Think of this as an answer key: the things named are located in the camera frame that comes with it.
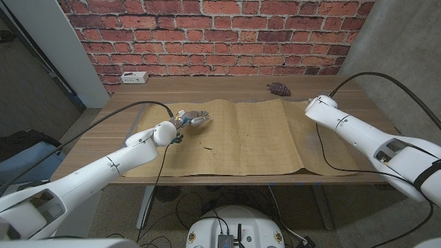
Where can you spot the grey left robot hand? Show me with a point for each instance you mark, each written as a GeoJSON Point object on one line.
{"type": "Point", "coordinates": [191, 118]}

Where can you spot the floral kraft wrapping paper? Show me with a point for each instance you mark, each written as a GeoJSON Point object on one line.
{"type": "Point", "coordinates": [241, 137]}

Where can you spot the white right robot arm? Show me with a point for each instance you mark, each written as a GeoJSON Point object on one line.
{"type": "Point", "coordinates": [361, 134]}

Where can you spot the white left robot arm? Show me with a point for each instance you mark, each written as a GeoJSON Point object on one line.
{"type": "Point", "coordinates": [103, 168]}

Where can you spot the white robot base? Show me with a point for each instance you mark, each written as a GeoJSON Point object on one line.
{"type": "Point", "coordinates": [237, 220]}

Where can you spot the brown pinecone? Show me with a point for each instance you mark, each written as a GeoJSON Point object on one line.
{"type": "Point", "coordinates": [279, 89]}

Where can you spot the white power strip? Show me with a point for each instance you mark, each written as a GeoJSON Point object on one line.
{"type": "Point", "coordinates": [134, 77]}

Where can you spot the black floor fan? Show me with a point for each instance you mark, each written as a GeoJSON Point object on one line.
{"type": "Point", "coordinates": [167, 193]}

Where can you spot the red brick printed backdrop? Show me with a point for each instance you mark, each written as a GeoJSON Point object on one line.
{"type": "Point", "coordinates": [213, 34]}

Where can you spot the white table leg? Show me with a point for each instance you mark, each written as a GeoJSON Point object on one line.
{"type": "Point", "coordinates": [144, 206]}

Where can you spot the grey electronics box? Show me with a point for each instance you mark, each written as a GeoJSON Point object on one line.
{"type": "Point", "coordinates": [225, 241]}

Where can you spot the grey table leg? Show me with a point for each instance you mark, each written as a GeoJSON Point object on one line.
{"type": "Point", "coordinates": [322, 206]}

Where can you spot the black cloth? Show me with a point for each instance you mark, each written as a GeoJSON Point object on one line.
{"type": "Point", "coordinates": [24, 141]}

